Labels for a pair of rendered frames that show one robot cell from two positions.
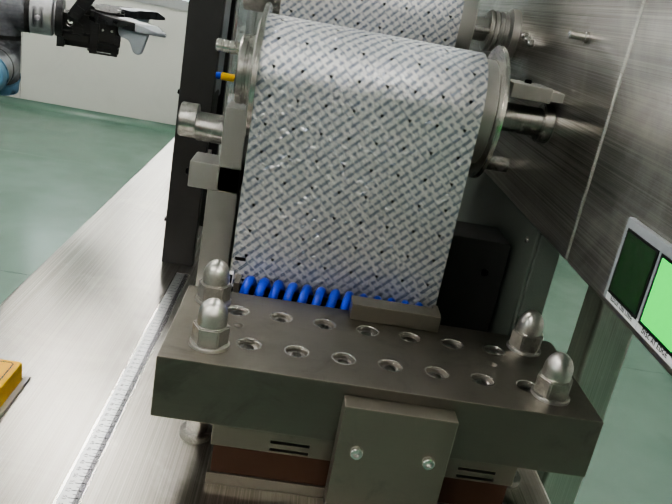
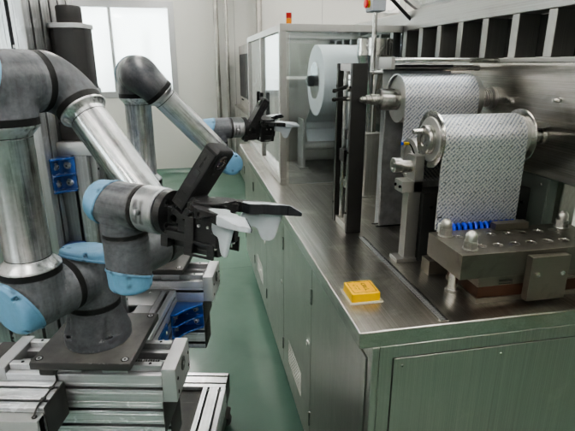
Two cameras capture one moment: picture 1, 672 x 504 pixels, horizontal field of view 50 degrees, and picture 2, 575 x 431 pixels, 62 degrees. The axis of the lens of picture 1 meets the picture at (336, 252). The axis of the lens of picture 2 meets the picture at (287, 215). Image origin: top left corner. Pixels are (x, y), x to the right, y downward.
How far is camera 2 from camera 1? 0.75 m
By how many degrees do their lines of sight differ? 6
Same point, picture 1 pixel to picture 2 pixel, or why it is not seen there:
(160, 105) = not seen: hidden behind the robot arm
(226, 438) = (483, 283)
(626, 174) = not seen: outside the picture
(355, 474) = (536, 283)
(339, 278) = (477, 216)
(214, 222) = (411, 206)
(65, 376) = (381, 283)
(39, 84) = not seen: hidden behind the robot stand
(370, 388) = (536, 250)
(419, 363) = (538, 239)
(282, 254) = (455, 211)
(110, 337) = (374, 266)
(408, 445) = (554, 268)
